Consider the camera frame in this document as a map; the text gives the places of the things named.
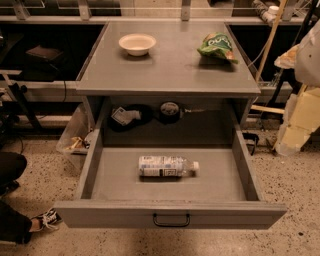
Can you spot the clear plastic bin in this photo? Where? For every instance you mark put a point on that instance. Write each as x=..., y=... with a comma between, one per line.
x=72, y=141

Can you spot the grey open top drawer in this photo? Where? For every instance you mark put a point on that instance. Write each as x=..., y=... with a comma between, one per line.
x=224, y=194

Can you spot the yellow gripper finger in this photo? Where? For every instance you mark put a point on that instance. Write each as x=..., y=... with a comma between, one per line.
x=301, y=118

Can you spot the black drawer handle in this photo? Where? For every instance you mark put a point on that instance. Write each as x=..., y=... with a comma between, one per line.
x=171, y=221

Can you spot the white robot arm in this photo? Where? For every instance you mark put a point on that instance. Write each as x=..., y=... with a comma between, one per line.
x=304, y=59

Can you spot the black tape roll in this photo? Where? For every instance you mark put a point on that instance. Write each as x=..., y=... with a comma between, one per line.
x=170, y=112

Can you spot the clear plastic water bottle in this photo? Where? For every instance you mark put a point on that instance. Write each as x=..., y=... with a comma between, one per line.
x=167, y=166

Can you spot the grey cabinet counter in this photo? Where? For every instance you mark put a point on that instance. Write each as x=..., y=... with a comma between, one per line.
x=173, y=66

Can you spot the white paper bowl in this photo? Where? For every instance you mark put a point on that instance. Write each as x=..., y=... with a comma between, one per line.
x=137, y=44

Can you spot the wooden broom stick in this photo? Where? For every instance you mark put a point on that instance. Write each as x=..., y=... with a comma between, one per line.
x=269, y=42

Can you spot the black and white sneaker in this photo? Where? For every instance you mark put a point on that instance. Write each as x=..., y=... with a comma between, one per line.
x=48, y=219

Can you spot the green chip bag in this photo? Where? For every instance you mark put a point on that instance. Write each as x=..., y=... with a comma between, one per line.
x=217, y=45

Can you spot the person's black trouser leg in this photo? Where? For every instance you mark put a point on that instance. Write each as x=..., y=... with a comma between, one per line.
x=14, y=225

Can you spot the dark box on shelf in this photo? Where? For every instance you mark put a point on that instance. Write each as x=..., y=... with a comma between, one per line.
x=46, y=54

